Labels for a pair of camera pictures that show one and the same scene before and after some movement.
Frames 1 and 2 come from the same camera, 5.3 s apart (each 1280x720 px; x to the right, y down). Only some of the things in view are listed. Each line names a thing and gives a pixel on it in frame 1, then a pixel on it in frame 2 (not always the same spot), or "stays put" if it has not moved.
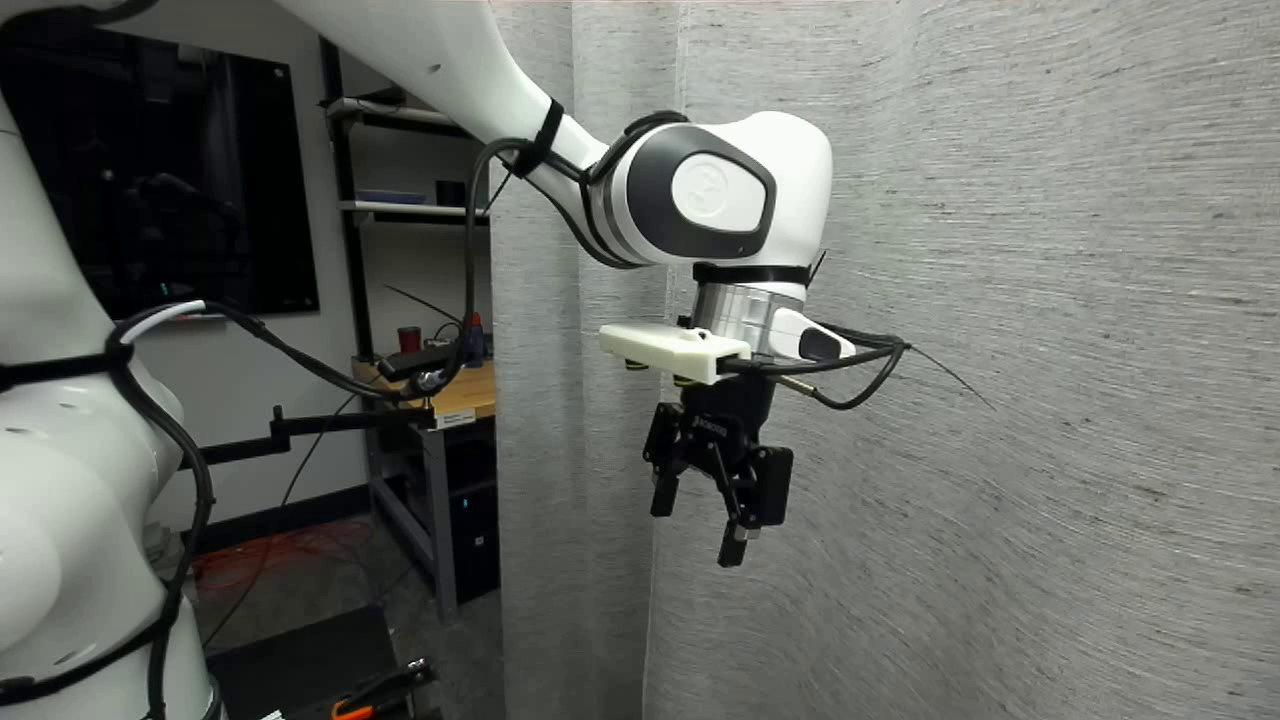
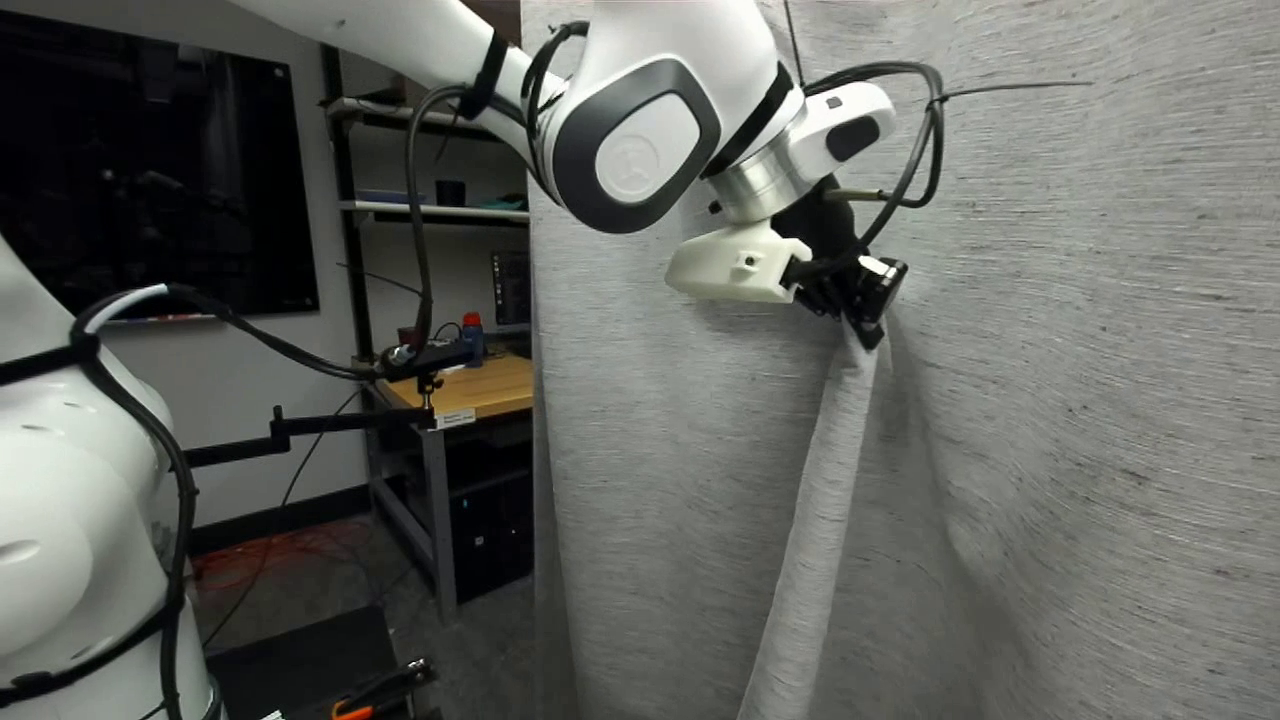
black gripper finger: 732,545 -> 864,322
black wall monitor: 177,164 stays put
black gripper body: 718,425 -> 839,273
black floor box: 317,669 stays put
